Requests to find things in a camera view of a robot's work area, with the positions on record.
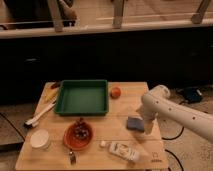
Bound black cable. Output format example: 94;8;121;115
162;124;186;171

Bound green plastic tray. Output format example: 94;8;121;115
54;80;109;116

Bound white round lid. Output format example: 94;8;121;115
30;129;50;149

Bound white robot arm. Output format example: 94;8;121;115
136;85;213;143

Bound dark grapes in bowl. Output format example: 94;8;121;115
74;119;88;140

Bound white plastic bottle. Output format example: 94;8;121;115
99;141;140;163

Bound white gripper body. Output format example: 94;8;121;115
137;105;157;122

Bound blue sponge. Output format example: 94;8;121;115
126;117;145;132

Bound orange fruit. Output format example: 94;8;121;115
110;87;121;99

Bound orange bowl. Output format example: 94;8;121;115
63;122;93;151

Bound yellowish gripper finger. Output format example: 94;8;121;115
144;120;154;134

